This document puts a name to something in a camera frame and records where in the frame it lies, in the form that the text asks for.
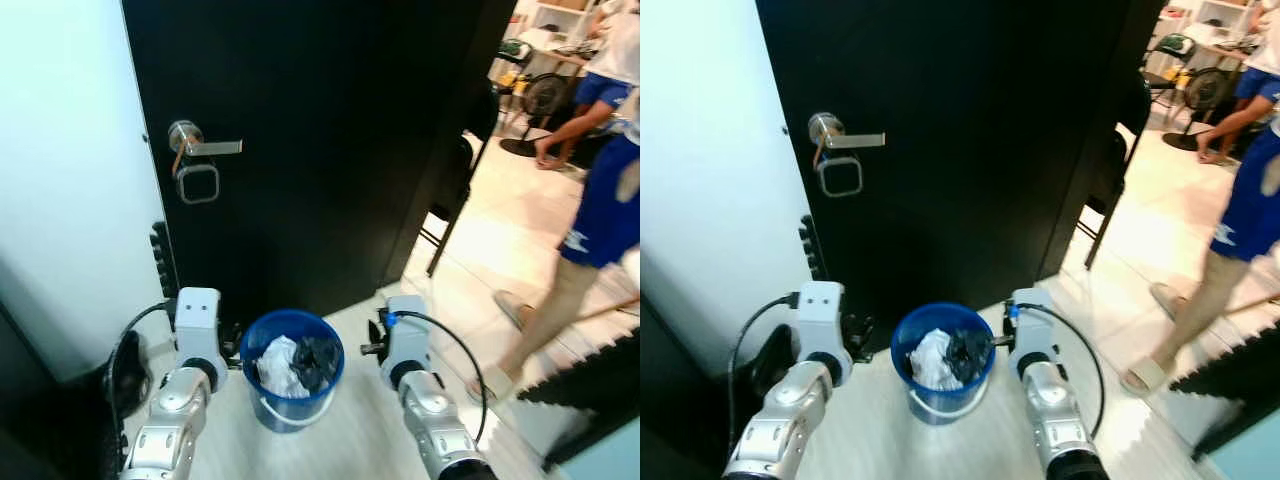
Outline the black plastic bag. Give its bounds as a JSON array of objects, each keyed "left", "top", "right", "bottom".
[
  {"left": 948, "top": 328, "right": 993, "bottom": 386},
  {"left": 295, "top": 335, "right": 341, "bottom": 393}
]

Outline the white crumpled paper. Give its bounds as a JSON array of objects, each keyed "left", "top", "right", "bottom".
[
  {"left": 255, "top": 335, "right": 303, "bottom": 399},
  {"left": 908, "top": 328, "right": 956, "bottom": 391}
]

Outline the blue plastic bucket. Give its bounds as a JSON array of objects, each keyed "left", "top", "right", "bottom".
[
  {"left": 240, "top": 308, "right": 346, "bottom": 434},
  {"left": 890, "top": 302, "right": 998, "bottom": 426}
]

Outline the black foam mat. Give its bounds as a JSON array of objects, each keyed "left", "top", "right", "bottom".
[
  {"left": 515, "top": 330, "right": 641, "bottom": 471},
  {"left": 1170, "top": 325, "right": 1280, "bottom": 461},
  {"left": 798, "top": 213, "right": 826, "bottom": 286},
  {"left": 150, "top": 220, "right": 181, "bottom": 301}
]

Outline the beige slipper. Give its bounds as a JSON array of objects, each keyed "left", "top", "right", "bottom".
[
  {"left": 1120, "top": 355, "right": 1171, "bottom": 396},
  {"left": 1148, "top": 283, "right": 1191, "bottom": 321},
  {"left": 493, "top": 290, "right": 536, "bottom": 331},
  {"left": 467, "top": 362, "right": 521, "bottom": 406}
]

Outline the black door lock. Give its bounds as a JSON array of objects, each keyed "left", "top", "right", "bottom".
[
  {"left": 815, "top": 152, "right": 863, "bottom": 198},
  {"left": 175, "top": 160, "right": 221, "bottom": 206}
]

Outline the black folding chair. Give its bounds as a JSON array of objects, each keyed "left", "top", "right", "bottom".
[
  {"left": 1075, "top": 70, "right": 1153, "bottom": 271},
  {"left": 420, "top": 80, "right": 501, "bottom": 279}
]

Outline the black door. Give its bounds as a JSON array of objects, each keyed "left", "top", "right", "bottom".
[
  {"left": 755, "top": 0, "right": 1171, "bottom": 331},
  {"left": 120, "top": 0, "right": 521, "bottom": 326}
]

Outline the person in grey shirt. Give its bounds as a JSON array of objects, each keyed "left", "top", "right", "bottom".
[
  {"left": 467, "top": 90, "right": 641, "bottom": 406},
  {"left": 1120, "top": 120, "right": 1280, "bottom": 396}
]

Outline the black standing fan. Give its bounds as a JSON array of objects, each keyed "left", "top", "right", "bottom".
[
  {"left": 1163, "top": 65, "right": 1236, "bottom": 151},
  {"left": 500, "top": 70, "right": 576, "bottom": 159}
]

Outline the person in white shirt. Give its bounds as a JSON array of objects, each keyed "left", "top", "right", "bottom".
[
  {"left": 535, "top": 0, "right": 641, "bottom": 171},
  {"left": 1195, "top": 0, "right": 1280, "bottom": 166}
]

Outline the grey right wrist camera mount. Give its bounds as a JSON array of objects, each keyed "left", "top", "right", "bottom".
[
  {"left": 1008, "top": 288, "right": 1059, "bottom": 366},
  {"left": 385, "top": 295, "right": 433, "bottom": 371}
]

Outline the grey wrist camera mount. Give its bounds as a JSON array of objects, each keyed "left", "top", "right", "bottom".
[
  {"left": 173, "top": 287, "right": 226, "bottom": 366},
  {"left": 795, "top": 280, "right": 851, "bottom": 386},
  {"left": 1008, "top": 288, "right": 1059, "bottom": 366},
  {"left": 385, "top": 295, "right": 433, "bottom": 371}
]

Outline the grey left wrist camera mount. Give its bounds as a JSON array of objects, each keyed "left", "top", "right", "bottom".
[
  {"left": 173, "top": 287, "right": 226, "bottom": 366},
  {"left": 795, "top": 280, "right": 851, "bottom": 386}
]

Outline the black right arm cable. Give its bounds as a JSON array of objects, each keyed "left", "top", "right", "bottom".
[
  {"left": 388, "top": 310, "right": 491, "bottom": 446},
  {"left": 1010, "top": 302, "right": 1107, "bottom": 441}
]

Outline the silver door handle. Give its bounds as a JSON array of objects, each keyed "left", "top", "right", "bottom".
[
  {"left": 167, "top": 120, "right": 244, "bottom": 161},
  {"left": 808, "top": 112, "right": 887, "bottom": 153}
]

